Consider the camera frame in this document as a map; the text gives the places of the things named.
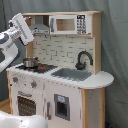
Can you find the black toy stovetop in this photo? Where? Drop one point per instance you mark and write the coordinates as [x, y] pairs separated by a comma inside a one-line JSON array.
[[40, 68]]

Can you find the toy oven door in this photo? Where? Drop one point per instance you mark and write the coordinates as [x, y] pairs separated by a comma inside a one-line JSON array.
[[28, 103]]

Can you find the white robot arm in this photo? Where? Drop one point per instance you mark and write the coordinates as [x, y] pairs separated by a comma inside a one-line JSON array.
[[10, 51]]

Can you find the grey ice dispenser panel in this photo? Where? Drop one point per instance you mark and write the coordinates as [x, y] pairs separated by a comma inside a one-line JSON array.
[[62, 107]]

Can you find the black toy faucet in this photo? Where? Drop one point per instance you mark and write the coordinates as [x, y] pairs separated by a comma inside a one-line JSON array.
[[81, 60]]

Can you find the silver toy pot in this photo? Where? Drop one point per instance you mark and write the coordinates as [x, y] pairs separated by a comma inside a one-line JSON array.
[[30, 62]]

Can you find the left red stove knob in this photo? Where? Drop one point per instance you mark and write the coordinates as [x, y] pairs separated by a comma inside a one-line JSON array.
[[15, 79]]

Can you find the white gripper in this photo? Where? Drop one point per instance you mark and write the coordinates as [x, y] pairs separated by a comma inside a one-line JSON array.
[[19, 29]]

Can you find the toy microwave door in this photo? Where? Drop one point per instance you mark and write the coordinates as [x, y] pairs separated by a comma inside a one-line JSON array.
[[70, 24]]

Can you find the right red stove knob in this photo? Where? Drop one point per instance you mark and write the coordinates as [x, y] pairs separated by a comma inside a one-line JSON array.
[[33, 84]]

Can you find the grey range hood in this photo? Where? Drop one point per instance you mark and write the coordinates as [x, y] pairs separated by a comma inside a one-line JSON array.
[[41, 29]]

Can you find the grey cabinet door handle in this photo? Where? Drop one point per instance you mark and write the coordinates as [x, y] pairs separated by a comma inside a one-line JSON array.
[[48, 111]]

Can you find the grey toy sink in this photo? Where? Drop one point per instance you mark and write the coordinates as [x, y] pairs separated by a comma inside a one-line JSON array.
[[71, 74]]

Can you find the red stove knob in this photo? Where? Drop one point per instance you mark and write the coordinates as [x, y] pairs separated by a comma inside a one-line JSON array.
[[33, 84], [15, 79]]

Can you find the wooden toy kitchen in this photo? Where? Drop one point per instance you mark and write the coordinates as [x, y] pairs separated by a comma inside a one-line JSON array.
[[86, 98]]

